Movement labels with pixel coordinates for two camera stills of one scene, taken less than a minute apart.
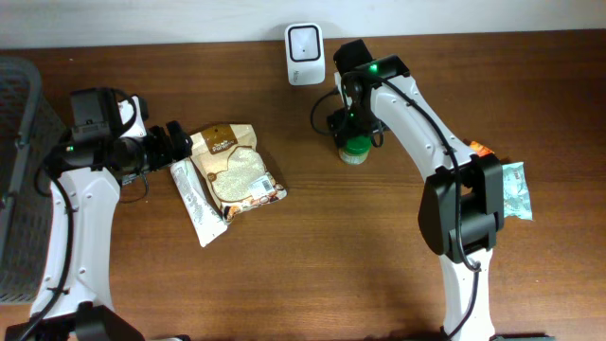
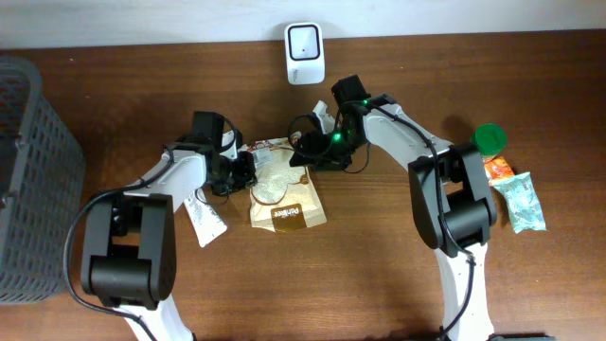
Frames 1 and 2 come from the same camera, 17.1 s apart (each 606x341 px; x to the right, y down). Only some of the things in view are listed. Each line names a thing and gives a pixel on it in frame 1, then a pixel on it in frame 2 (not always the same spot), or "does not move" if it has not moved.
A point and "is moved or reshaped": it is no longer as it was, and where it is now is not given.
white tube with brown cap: [206, 222] does not move
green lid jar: [356, 150] is moved or reshaped
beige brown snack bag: [231, 164] is moved or reshaped
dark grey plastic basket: [29, 131] does not move
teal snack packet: [516, 191] is moved or reshaped
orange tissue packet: [480, 149] is moved or reshaped
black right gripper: [338, 123] -> [330, 161]
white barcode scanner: [305, 49] does not move
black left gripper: [161, 148] -> [244, 171]
